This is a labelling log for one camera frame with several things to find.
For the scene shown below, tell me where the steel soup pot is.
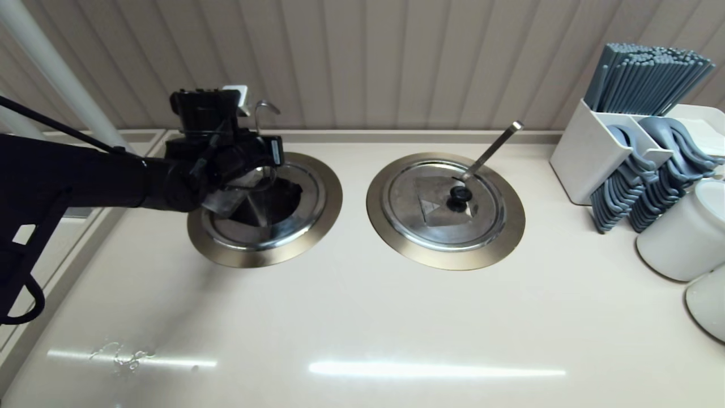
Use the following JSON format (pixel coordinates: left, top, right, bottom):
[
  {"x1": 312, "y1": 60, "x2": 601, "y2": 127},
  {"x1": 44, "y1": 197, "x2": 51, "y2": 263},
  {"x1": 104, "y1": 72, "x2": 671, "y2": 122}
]
[{"x1": 211, "y1": 163, "x2": 327, "y2": 251}]

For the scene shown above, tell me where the grey spoon stack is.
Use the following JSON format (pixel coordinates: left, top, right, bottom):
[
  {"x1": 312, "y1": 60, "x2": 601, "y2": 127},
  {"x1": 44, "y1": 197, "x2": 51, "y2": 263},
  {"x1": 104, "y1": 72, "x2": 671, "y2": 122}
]
[
  {"x1": 589, "y1": 125, "x2": 659, "y2": 234},
  {"x1": 629, "y1": 117, "x2": 725, "y2": 233}
]

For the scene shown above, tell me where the white cutlery holder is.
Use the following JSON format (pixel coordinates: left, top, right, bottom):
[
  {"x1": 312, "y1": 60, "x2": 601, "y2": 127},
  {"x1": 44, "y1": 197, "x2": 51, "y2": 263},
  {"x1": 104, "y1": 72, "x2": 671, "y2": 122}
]
[{"x1": 549, "y1": 99, "x2": 676, "y2": 206}]

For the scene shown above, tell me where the white rectangular tray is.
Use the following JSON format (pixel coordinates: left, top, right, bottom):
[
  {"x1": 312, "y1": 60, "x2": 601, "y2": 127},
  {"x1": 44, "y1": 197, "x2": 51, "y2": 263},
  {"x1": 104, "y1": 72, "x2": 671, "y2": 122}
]
[{"x1": 668, "y1": 104, "x2": 725, "y2": 158}]

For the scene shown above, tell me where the grey chopsticks bundle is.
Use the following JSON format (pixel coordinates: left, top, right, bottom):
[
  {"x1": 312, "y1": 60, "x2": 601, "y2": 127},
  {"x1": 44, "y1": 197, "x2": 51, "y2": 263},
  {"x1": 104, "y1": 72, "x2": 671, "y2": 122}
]
[{"x1": 583, "y1": 43, "x2": 716, "y2": 117}]

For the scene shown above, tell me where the thick white pole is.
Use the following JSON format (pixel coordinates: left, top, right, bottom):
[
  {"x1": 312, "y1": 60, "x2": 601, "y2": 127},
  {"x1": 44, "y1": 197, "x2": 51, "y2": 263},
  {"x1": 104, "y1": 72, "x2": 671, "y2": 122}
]
[{"x1": 0, "y1": 0, "x2": 135, "y2": 154}]

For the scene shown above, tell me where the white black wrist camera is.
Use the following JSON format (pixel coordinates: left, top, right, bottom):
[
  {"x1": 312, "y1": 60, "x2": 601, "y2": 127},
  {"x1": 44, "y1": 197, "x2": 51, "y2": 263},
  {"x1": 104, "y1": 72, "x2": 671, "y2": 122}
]
[{"x1": 223, "y1": 85, "x2": 250, "y2": 117}]

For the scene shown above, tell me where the ladle handle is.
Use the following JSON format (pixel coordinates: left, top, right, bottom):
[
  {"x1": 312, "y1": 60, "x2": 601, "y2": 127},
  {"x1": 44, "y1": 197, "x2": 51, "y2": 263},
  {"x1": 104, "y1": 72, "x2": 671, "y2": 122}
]
[
  {"x1": 451, "y1": 120, "x2": 524, "y2": 186},
  {"x1": 252, "y1": 100, "x2": 282, "y2": 137}
]

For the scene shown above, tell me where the thin white pole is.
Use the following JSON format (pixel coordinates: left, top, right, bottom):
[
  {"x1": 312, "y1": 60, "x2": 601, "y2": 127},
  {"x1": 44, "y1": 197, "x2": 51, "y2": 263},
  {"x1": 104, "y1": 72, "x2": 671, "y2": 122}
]
[{"x1": 0, "y1": 105, "x2": 47, "y2": 140}]

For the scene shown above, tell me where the steel lid with black knob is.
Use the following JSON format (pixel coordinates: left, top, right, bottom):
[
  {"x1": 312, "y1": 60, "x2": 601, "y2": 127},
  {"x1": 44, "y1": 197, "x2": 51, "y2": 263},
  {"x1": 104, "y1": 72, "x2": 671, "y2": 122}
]
[
  {"x1": 201, "y1": 166, "x2": 274, "y2": 219},
  {"x1": 381, "y1": 160, "x2": 507, "y2": 253}
]

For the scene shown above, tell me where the long black arm cable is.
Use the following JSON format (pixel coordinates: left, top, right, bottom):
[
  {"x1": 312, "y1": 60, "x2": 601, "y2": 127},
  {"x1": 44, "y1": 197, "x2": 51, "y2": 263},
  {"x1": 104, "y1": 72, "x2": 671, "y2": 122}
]
[{"x1": 0, "y1": 95, "x2": 126, "y2": 155}]

